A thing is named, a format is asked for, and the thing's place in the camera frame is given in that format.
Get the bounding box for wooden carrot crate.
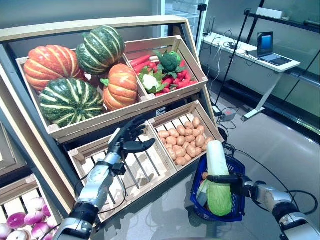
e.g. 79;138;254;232
123;34;210;102

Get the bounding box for open laptop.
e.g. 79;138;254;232
256;31;293;67

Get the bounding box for grey power box red top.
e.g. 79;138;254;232
221;108;237;123

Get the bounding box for wooden display shelf frame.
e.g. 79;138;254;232
0;14;218;221

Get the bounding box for large orange striped pumpkin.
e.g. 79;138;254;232
23;44;86;92

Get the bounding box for white cauliflower with leaves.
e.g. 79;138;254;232
138;68;166;95

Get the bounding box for green broccoli head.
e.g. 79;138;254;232
152;49;186;79

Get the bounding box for black metal rack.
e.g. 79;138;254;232
246;0;320;106

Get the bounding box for blue plastic shopping basket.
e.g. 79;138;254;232
189;152;247;223

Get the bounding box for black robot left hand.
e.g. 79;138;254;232
107;114;156;161

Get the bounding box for white box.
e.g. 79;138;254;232
256;7;285;20

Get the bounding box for black tripod stand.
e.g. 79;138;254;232
194;3;208;46
213;7;252;108

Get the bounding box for black router with antennas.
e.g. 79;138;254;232
202;16;217;37

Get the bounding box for glass door cabinet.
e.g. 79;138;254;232
161;0;210;48

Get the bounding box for green white napa cabbage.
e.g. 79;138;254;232
205;140;233;217
195;178;213;207

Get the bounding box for small orange striped pumpkin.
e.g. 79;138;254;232
99;63;139;112

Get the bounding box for green striped pumpkin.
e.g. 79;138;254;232
75;25;126;76
38;77;105;129

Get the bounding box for purple white onion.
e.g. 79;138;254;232
47;216;59;230
0;223;12;240
6;212;27;230
41;203;52;217
23;211;46;226
30;221;51;238
26;197;46;211

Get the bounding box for wooden pumpkin crate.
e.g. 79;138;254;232
15;48;148;145

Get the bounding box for white desk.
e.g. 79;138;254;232
201;34;302;123

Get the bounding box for wooden potato crate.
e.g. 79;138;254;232
147;99;225;173

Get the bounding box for wooden slatted cabbage crate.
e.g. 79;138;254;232
67;122;179;223

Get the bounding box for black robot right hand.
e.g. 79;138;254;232
206;172;253;198

